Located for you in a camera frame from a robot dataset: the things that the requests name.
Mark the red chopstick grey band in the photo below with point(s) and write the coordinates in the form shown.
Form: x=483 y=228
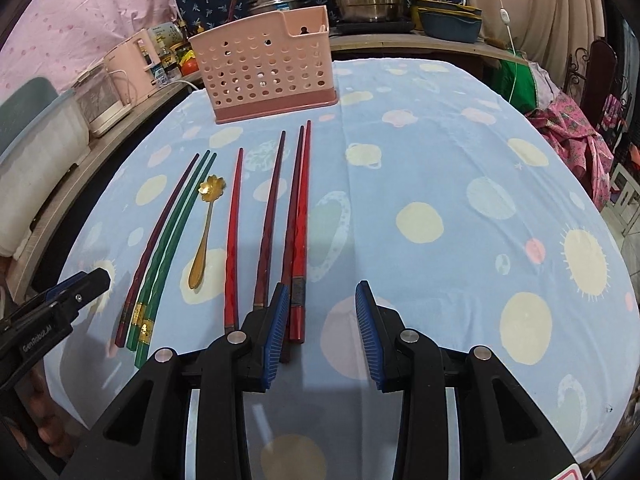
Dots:
x=302 y=230

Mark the blue basin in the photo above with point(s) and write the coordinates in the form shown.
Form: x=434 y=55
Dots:
x=447 y=27

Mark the pink dotted sheet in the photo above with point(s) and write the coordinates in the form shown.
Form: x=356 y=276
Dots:
x=75 y=10

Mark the purple chopstick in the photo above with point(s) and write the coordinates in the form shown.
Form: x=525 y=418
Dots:
x=149 y=260

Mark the black induction stove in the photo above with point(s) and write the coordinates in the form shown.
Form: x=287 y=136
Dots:
x=372 y=27

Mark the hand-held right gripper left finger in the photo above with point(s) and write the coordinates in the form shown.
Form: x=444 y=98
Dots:
x=276 y=335

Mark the gold flower spoon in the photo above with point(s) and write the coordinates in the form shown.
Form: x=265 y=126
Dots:
x=212 y=189

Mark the dark red chopstick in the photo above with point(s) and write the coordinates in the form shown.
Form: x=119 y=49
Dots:
x=292 y=220
x=267 y=240

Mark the beige curtain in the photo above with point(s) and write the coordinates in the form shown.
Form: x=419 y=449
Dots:
x=550 y=5

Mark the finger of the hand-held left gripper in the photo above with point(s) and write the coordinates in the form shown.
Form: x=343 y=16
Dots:
x=75 y=292

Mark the white appliance clear window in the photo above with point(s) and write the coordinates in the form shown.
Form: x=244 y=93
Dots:
x=102 y=105

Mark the pink floral cloth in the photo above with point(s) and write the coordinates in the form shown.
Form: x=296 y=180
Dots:
x=575 y=135

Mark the plain red chopstick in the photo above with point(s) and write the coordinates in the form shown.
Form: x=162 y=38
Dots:
x=232 y=260

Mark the green cloth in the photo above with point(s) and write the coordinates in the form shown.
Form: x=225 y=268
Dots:
x=510 y=85

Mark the small white bottle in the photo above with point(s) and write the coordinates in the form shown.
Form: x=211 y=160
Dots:
x=159 y=74

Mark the translucent storage box blue lid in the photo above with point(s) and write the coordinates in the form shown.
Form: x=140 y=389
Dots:
x=35 y=160

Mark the dark wooden chair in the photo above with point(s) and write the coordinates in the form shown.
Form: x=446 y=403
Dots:
x=600 y=65

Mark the blue planet print tablecloth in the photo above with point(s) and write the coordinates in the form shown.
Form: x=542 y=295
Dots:
x=425 y=160

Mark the pink perforated utensil basket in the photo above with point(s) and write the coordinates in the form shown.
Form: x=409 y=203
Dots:
x=250 y=80

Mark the red tomato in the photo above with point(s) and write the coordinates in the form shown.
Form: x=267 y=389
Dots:
x=189 y=66

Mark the green dish yellow rim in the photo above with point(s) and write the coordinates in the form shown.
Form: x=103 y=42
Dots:
x=445 y=7

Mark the person's left hand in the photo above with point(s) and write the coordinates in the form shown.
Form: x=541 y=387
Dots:
x=45 y=410

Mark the pink kitchen appliance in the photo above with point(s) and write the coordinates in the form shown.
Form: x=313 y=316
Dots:
x=125 y=70

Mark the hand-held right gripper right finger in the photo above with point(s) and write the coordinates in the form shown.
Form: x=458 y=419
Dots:
x=371 y=340

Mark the green chopstick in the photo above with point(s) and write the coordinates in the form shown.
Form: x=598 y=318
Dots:
x=172 y=260
x=161 y=260

